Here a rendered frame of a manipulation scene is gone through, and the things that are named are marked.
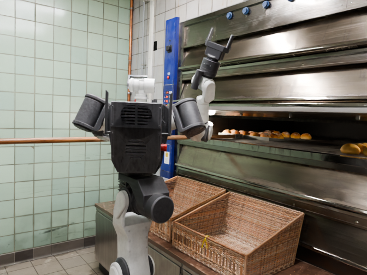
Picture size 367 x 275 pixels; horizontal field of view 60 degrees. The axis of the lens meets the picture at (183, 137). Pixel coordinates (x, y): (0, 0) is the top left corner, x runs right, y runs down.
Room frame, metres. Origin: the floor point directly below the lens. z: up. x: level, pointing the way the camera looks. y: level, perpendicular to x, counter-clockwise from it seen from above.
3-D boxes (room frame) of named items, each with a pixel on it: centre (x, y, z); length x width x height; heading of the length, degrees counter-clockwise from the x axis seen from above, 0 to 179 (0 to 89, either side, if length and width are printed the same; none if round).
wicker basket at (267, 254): (1.75, -0.31, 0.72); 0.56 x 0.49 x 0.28; 39
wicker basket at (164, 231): (2.22, 0.05, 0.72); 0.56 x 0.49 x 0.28; 39
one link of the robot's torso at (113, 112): (1.39, 0.19, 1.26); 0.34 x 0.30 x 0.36; 93
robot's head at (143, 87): (1.45, 0.19, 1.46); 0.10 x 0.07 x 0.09; 93
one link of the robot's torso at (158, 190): (1.37, 0.15, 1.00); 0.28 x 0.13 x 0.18; 38
